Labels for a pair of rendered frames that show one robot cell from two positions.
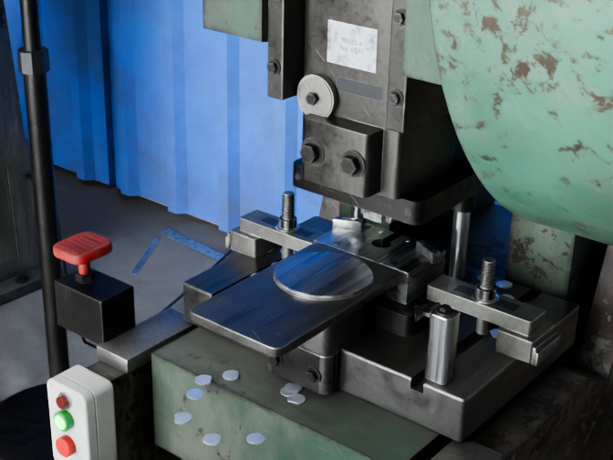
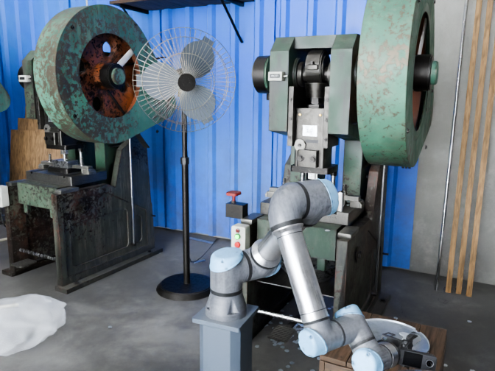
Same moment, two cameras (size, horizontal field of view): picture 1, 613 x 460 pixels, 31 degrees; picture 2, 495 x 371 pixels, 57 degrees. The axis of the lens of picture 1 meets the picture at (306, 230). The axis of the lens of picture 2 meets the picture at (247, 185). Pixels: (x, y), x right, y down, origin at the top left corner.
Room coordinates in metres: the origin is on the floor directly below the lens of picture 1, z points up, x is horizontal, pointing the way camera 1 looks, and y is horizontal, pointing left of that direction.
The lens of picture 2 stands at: (-0.82, 0.65, 1.23)
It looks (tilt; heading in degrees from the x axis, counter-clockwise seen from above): 11 degrees down; 349
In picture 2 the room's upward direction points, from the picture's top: 1 degrees clockwise
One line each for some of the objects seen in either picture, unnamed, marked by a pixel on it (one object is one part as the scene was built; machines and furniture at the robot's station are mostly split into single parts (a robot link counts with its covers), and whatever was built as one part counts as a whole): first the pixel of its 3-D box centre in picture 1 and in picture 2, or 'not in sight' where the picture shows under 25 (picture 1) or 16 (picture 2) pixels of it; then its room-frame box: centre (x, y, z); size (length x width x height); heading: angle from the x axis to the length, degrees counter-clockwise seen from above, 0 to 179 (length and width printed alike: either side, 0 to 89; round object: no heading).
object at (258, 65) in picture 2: not in sight; (272, 78); (1.50, 0.08, 1.31); 0.22 x 0.12 x 0.22; 142
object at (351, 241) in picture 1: (379, 259); not in sight; (1.33, -0.10, 0.76); 0.15 x 0.09 x 0.05; 52
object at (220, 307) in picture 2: not in sight; (226, 299); (0.71, 0.43, 0.50); 0.15 x 0.15 x 0.10
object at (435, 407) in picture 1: (378, 312); (312, 207); (1.33, -0.10, 0.68); 0.45 x 0.30 x 0.06; 52
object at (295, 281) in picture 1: (297, 335); not in sight; (1.19, 0.01, 0.72); 0.25 x 0.14 x 0.14; 142
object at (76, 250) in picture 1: (84, 267); (233, 199); (1.35, 0.30, 0.72); 0.07 x 0.06 x 0.08; 142
